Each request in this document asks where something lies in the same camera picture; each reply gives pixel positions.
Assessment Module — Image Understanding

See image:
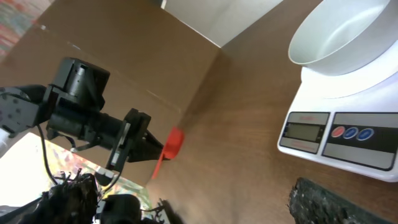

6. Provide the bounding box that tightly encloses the white digital kitchen scale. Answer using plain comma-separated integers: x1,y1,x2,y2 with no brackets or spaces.
277,44,397,182

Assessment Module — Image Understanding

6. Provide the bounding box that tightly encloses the orange plastic measuring scoop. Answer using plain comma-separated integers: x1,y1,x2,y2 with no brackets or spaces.
151,127,185,179

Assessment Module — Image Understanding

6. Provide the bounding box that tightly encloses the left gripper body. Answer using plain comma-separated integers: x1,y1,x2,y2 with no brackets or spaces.
106,109,151,172

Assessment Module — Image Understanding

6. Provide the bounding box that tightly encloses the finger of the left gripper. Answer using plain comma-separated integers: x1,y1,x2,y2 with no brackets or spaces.
127,131,164,162

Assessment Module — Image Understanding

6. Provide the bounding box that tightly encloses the white round bowl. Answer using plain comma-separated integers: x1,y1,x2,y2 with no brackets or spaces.
288,0,397,76

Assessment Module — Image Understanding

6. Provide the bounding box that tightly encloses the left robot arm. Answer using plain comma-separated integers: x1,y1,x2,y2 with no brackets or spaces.
1,57,163,172

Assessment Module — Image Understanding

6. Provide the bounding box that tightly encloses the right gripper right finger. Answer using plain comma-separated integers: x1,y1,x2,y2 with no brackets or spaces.
287,177,390,224

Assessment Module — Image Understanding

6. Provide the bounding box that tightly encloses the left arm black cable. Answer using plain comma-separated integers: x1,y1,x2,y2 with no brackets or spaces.
36,124,125,192

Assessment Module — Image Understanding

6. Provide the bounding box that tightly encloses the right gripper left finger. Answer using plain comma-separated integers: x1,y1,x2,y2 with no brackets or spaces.
1,173,98,224

